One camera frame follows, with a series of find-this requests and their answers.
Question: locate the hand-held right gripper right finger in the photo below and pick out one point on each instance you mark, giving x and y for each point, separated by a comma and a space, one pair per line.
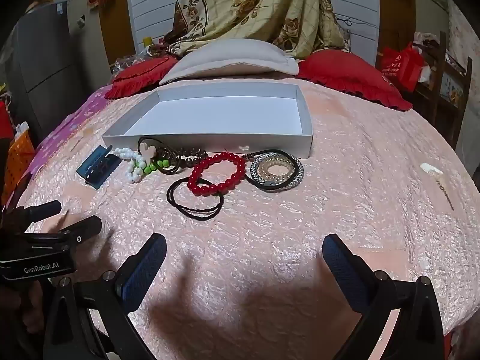
343, 266

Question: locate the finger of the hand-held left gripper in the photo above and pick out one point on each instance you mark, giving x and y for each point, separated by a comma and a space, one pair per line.
84, 228
43, 210

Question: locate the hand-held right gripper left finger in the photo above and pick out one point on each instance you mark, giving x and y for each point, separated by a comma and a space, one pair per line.
144, 266

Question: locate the blue hair clip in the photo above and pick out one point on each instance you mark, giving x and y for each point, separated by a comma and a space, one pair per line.
95, 165

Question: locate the white cardboard box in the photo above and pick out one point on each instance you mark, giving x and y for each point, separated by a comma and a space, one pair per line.
225, 112

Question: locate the orange plastic basket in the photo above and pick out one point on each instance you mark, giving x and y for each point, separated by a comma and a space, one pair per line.
20, 157

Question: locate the pink bedspread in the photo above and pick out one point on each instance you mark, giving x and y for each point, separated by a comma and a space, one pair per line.
262, 232

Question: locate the purple floral sheet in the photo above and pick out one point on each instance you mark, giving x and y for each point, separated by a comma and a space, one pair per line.
75, 127

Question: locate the hairpin with white flower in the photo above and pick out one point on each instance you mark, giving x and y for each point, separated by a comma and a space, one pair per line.
431, 168

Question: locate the grey refrigerator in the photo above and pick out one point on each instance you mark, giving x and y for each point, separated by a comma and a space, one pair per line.
48, 63

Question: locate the small white bow charm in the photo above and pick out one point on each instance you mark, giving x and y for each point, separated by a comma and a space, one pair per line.
243, 147

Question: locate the small red frilled pillow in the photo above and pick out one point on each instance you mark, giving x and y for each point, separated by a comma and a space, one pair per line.
138, 78

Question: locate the clear plastic wrap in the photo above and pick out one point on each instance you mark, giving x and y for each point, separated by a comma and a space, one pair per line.
125, 63

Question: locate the large red frilled pillow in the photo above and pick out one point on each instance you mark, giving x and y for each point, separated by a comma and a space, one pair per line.
348, 71

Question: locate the wooden chair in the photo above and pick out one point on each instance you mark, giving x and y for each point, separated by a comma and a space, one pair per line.
435, 93

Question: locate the small yellow bottle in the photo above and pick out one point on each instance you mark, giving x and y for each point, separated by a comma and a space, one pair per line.
148, 41

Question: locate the red shopping bag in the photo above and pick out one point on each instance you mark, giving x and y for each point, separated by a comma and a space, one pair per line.
401, 67

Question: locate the white pillow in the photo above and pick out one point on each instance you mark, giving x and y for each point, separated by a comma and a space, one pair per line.
232, 60

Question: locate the white panelled headboard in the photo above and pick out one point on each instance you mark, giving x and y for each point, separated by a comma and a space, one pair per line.
150, 7

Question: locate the beige floral blanket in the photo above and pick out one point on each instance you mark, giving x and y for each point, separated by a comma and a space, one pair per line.
262, 3

